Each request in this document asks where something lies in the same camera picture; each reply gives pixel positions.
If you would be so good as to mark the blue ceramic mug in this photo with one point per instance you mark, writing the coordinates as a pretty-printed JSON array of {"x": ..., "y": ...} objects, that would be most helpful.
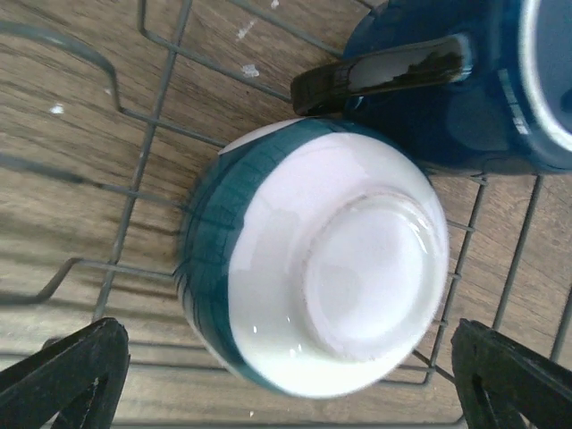
[{"x": 464, "y": 86}]

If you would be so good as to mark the grey wire dish rack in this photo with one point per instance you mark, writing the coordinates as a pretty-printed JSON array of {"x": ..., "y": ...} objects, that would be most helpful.
[{"x": 136, "y": 97}]

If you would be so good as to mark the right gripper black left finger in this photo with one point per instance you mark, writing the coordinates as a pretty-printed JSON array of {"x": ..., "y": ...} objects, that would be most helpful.
[{"x": 76, "y": 382}]

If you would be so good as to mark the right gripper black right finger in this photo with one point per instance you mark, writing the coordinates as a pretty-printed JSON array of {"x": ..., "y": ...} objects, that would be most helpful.
[{"x": 503, "y": 384}]

